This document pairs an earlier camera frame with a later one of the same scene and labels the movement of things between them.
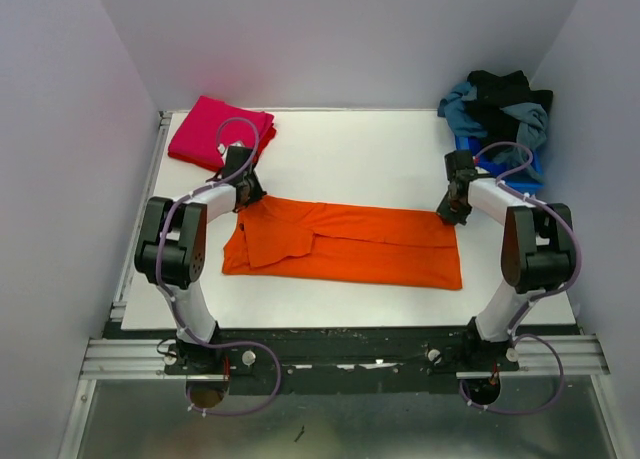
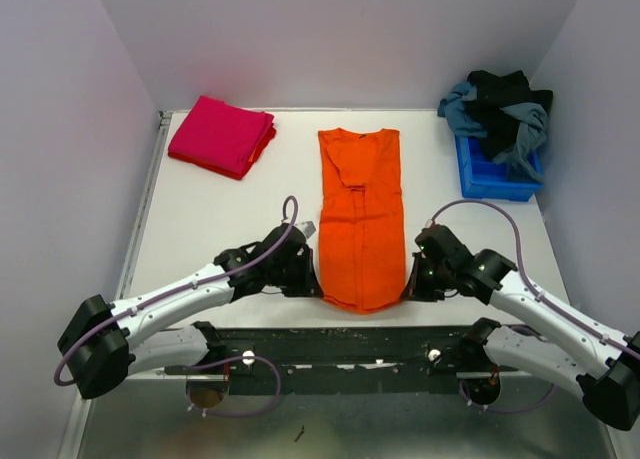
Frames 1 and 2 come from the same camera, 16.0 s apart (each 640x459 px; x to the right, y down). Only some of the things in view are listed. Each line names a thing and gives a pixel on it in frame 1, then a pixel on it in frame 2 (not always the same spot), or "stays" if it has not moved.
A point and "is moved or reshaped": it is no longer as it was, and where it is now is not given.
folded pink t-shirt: (210, 123) stays
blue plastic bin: (487, 165) stays
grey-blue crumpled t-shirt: (533, 125) stays
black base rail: (338, 361) stays
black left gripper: (257, 192) to (309, 285)
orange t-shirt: (373, 244) is moved or reshaped
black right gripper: (450, 217) to (415, 290)
